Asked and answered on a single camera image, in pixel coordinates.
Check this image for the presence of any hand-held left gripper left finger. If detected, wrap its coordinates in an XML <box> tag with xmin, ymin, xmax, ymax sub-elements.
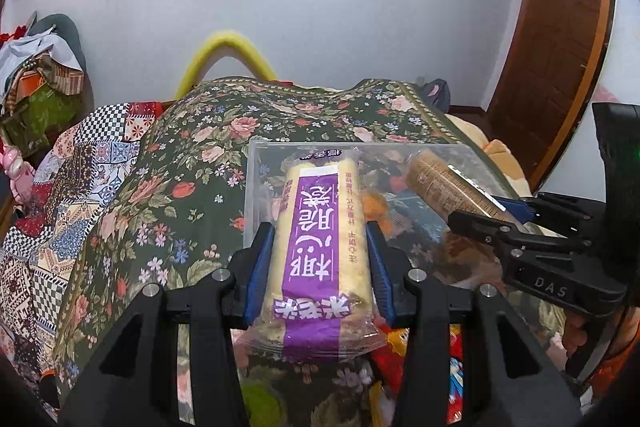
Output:
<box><xmin>57</xmin><ymin>222</ymin><xmax>278</xmax><ymax>427</ymax></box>

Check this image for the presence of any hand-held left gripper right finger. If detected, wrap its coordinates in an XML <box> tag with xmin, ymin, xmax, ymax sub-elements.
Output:
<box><xmin>365</xmin><ymin>221</ymin><xmax>583</xmax><ymax>427</ymax></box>

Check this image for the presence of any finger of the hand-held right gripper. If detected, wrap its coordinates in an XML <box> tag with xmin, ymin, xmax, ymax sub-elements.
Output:
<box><xmin>447</xmin><ymin>211</ymin><xmax>591</xmax><ymax>258</ymax></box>
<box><xmin>495</xmin><ymin>192</ymin><xmax>606</xmax><ymax>233</ymax></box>

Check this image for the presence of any brown cracker roll packet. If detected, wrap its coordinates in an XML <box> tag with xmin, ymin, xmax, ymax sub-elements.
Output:
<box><xmin>404</xmin><ymin>150</ymin><xmax>521</xmax><ymax>225</ymax></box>

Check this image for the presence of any purple and cream snack packet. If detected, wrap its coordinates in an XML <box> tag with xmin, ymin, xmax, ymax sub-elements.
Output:
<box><xmin>235</xmin><ymin>147</ymin><xmax>388</xmax><ymax>363</ymax></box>

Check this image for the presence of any clear plastic container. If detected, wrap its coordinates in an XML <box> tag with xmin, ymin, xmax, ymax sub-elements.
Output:
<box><xmin>243</xmin><ymin>138</ymin><xmax>506</xmax><ymax>258</ymax></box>

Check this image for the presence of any person's right hand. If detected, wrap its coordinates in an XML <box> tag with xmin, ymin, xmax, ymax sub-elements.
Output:
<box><xmin>562</xmin><ymin>312</ymin><xmax>588</xmax><ymax>358</ymax></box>

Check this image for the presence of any cream blanket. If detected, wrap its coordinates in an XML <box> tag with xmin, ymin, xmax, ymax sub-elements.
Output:
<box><xmin>447</xmin><ymin>112</ymin><xmax>541</xmax><ymax>208</ymax></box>

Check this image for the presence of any red cartoon snack packet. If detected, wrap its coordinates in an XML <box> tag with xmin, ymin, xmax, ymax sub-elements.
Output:
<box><xmin>370</xmin><ymin>322</ymin><xmax>466</xmax><ymax>425</ymax></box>

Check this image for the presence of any pink heart sticker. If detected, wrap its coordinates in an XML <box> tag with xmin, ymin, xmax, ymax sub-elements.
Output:
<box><xmin>595</xmin><ymin>81</ymin><xmax>621</xmax><ymax>105</ymax></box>

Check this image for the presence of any green floral blanket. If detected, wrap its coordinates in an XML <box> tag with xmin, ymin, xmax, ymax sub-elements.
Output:
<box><xmin>52</xmin><ymin>77</ymin><xmax>566</xmax><ymax>427</ymax></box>

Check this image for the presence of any dark grey bag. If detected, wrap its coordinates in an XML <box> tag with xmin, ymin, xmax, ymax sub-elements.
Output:
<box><xmin>417</xmin><ymin>78</ymin><xmax>452</xmax><ymax>112</ymax></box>

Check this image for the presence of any brown wooden door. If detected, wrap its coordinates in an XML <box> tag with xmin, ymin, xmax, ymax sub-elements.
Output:
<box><xmin>487</xmin><ymin>0</ymin><xmax>617</xmax><ymax>192</ymax></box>

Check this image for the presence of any patchwork quilt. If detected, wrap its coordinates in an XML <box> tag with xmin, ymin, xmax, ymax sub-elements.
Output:
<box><xmin>0</xmin><ymin>102</ymin><xmax>166</xmax><ymax>358</ymax></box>

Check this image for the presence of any yellow foam tube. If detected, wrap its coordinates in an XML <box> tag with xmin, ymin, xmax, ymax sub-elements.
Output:
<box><xmin>172</xmin><ymin>32</ymin><xmax>281</xmax><ymax>100</ymax></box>

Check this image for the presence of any pink plush toy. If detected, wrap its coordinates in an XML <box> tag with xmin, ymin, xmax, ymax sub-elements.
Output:
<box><xmin>0</xmin><ymin>142</ymin><xmax>36</xmax><ymax>202</ymax></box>

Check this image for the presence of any pile of clothes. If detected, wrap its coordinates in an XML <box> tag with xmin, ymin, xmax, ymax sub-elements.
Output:
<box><xmin>0</xmin><ymin>12</ymin><xmax>88</xmax><ymax>158</ymax></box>

